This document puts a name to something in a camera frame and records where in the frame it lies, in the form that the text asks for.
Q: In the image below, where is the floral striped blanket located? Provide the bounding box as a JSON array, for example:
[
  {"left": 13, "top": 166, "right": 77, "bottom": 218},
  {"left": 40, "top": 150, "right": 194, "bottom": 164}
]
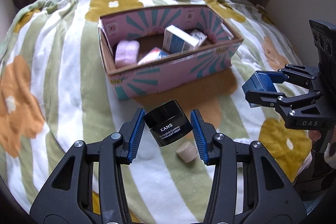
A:
[{"left": 1, "top": 0, "right": 311, "bottom": 211}]

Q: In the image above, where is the black cream jar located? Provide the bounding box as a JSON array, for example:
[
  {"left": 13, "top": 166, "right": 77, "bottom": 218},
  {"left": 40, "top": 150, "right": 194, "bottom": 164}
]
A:
[{"left": 143, "top": 100, "right": 193, "bottom": 147}]

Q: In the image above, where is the beige cream jar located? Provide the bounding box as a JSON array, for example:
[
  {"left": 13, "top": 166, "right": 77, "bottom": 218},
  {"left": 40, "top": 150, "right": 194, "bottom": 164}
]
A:
[{"left": 176, "top": 141, "right": 198, "bottom": 163}]

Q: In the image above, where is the right hand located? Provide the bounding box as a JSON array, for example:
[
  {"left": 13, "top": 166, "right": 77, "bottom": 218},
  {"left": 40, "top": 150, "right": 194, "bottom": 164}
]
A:
[{"left": 308, "top": 128, "right": 336, "bottom": 169}]

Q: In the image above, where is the floral tissue pack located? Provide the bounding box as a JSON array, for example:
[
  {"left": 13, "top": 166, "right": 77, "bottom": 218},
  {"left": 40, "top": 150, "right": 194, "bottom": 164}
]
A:
[{"left": 190, "top": 29, "right": 207, "bottom": 47}]

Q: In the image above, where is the white tall box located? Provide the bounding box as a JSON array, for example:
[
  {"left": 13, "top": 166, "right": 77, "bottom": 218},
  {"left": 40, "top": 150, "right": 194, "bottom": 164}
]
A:
[{"left": 162, "top": 25, "right": 199, "bottom": 54}]

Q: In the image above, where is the blue small box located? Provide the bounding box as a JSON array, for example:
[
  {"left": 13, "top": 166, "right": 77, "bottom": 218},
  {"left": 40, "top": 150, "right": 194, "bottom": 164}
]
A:
[{"left": 242, "top": 71, "right": 276, "bottom": 93}]

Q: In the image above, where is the dental floss box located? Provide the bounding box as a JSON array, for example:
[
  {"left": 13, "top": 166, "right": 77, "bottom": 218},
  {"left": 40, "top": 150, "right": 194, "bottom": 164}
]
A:
[{"left": 138, "top": 47, "right": 169, "bottom": 65}]

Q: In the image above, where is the pink cardboard box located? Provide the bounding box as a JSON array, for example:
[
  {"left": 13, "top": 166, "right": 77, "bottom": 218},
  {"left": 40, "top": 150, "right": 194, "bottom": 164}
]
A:
[{"left": 98, "top": 5, "right": 243, "bottom": 100}]

